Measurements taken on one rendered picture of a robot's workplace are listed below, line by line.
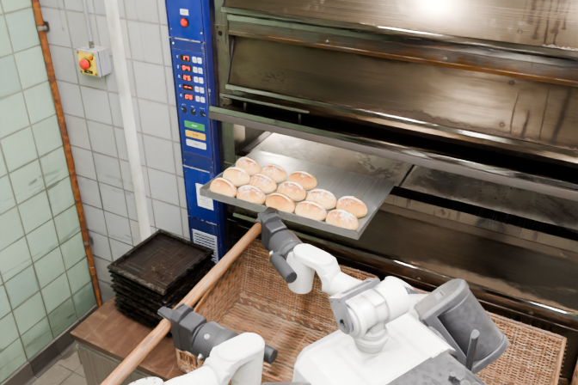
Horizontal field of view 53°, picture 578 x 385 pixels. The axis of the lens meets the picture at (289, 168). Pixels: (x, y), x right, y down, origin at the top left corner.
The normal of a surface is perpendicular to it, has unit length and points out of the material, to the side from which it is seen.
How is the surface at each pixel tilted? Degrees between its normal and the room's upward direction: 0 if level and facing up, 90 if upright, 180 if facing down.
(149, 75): 90
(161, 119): 90
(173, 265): 0
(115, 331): 0
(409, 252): 70
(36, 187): 90
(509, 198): 0
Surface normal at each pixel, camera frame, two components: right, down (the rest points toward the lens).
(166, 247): 0.00, -0.88
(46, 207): 0.88, 0.22
